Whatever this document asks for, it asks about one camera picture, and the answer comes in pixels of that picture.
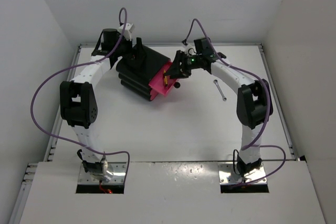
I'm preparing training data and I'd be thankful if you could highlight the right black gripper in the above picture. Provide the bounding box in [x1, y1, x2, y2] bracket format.
[165, 50, 202, 79]

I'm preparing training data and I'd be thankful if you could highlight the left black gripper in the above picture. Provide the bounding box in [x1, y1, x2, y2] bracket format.
[114, 35, 146, 62]

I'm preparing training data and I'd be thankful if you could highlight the black drawer cabinet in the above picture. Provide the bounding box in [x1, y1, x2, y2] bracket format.
[116, 45, 170, 101]

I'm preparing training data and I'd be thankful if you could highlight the yellow black utility knife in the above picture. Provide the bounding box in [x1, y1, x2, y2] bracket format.
[163, 69, 168, 87]

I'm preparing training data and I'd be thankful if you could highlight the pink drawer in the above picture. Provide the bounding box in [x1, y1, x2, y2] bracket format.
[149, 61, 178, 101]
[149, 93, 159, 102]
[150, 89, 160, 96]

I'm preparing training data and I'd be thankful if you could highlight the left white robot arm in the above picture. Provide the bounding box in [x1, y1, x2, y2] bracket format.
[60, 23, 135, 183]

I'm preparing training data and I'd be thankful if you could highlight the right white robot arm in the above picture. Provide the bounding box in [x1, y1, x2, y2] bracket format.
[164, 37, 273, 177]

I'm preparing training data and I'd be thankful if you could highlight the silver wrench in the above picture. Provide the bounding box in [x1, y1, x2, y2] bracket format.
[213, 79, 227, 101]

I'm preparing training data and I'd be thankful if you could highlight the white front cover panel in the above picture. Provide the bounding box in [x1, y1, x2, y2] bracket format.
[20, 161, 324, 223]

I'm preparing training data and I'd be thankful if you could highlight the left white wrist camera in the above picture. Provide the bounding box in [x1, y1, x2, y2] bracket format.
[117, 23, 135, 41]

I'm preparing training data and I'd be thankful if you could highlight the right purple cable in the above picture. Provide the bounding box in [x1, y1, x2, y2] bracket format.
[182, 18, 287, 187]

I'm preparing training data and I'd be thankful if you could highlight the purple cable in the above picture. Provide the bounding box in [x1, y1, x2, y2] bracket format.
[182, 18, 287, 187]
[30, 7, 130, 172]

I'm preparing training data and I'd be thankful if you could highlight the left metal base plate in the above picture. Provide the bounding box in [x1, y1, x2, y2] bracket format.
[78, 162, 127, 185]

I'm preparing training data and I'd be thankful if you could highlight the metal base plate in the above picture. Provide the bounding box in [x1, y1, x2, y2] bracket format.
[218, 161, 267, 185]
[78, 162, 127, 185]

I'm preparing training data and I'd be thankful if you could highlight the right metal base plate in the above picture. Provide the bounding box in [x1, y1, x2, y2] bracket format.
[218, 161, 267, 185]

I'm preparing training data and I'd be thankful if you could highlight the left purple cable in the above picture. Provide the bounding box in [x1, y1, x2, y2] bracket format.
[30, 7, 130, 172]

